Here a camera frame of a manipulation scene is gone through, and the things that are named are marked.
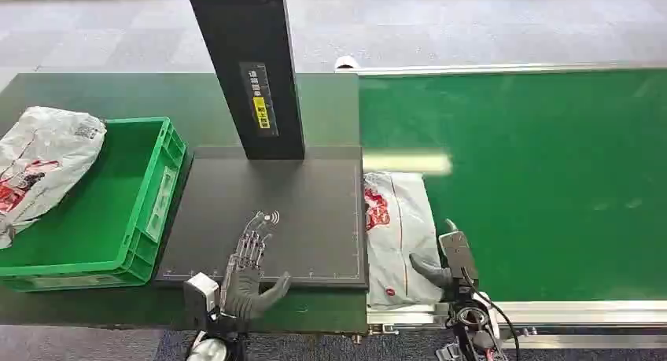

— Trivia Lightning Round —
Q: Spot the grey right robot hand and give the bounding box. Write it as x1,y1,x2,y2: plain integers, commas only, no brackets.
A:
408,252,455,293

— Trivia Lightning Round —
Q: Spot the black scale platform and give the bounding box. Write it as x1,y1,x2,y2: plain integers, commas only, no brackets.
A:
153,145,370,291

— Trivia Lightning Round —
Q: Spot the crumpled white parcel bag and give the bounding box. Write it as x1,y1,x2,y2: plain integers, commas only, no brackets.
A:
0,106,109,251

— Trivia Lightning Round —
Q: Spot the aluminium conveyor frame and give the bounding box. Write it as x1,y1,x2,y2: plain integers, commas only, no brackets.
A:
333,55,667,350

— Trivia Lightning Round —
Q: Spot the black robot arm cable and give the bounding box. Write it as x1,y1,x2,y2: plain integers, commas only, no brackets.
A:
460,267,522,361

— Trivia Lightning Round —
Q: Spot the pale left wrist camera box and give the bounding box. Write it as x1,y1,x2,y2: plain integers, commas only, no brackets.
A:
182,272,220,319

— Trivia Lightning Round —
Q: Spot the green plastic crate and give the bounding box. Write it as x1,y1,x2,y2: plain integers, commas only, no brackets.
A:
0,116,188,293

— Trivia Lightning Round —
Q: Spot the black and yellow column label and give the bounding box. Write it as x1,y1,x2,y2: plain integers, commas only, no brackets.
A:
238,61,279,138

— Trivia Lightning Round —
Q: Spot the green conveyor belt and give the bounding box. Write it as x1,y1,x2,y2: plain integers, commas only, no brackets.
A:
358,68,667,303

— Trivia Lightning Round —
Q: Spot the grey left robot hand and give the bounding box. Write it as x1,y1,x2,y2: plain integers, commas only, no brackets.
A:
220,210,293,321

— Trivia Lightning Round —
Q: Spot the black scanner column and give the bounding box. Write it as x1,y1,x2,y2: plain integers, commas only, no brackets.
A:
182,0,307,161

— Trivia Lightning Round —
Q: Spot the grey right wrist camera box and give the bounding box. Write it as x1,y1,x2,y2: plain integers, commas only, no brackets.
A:
438,230,480,292

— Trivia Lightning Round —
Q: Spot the white parcel bag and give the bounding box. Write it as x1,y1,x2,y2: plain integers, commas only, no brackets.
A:
363,171,445,311
0,106,109,251

